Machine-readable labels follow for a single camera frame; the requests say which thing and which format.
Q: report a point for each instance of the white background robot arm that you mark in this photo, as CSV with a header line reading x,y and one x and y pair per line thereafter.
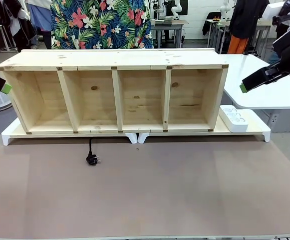
x,y
176,10

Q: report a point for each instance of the white side table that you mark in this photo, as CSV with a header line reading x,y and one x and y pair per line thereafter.
x,y
267,97

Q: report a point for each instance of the white multi-socket power strip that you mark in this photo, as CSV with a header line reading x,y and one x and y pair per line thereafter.
x,y
235,120

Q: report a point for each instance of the wood-top riser with white legs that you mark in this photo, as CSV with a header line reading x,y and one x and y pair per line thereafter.
x,y
17,133
222,128

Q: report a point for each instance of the person in orange trousers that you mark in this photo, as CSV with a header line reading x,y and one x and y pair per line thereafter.
x,y
244,22

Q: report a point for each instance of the person in blue shirt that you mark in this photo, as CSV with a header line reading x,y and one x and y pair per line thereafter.
x,y
41,17

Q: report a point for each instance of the grey background workbench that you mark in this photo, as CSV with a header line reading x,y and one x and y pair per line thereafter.
x,y
168,25

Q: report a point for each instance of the person in floral shirt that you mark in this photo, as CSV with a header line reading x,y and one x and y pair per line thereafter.
x,y
99,25

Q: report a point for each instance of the pine wooden shelf with compartments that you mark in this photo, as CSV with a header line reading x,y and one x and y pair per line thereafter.
x,y
139,58

